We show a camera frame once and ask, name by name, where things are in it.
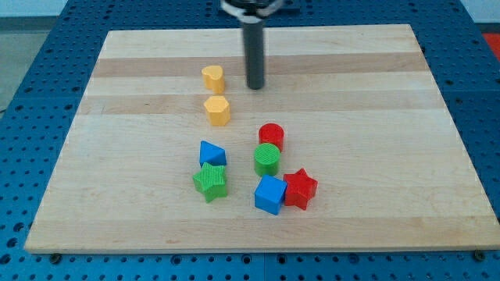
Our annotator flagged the yellow heart block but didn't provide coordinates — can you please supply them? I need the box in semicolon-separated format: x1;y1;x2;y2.
202;65;225;94

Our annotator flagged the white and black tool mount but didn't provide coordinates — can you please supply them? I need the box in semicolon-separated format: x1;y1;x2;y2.
220;0;283;19

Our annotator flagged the red cylinder block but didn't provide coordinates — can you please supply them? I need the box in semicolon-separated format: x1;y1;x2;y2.
258;123;284;152

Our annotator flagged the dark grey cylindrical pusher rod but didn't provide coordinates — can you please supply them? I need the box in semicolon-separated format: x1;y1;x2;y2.
241;17;265;90

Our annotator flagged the blue cube block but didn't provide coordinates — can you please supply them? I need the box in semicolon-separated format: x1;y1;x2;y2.
254;175;288;215

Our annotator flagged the blue triangle block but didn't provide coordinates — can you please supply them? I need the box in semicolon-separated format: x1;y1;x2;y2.
199;140;227;166

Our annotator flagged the red star block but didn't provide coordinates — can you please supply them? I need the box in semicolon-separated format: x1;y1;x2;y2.
283;168;318;211

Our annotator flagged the light wooden board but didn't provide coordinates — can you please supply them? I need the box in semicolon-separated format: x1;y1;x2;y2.
25;24;499;254

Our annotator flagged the green star block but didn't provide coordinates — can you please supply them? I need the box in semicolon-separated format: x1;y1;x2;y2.
192;162;227;203

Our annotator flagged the green cylinder block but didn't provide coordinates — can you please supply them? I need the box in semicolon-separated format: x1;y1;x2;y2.
254;143;280;176

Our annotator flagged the yellow hexagon block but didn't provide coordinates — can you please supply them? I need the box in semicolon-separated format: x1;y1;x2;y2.
203;96;230;126

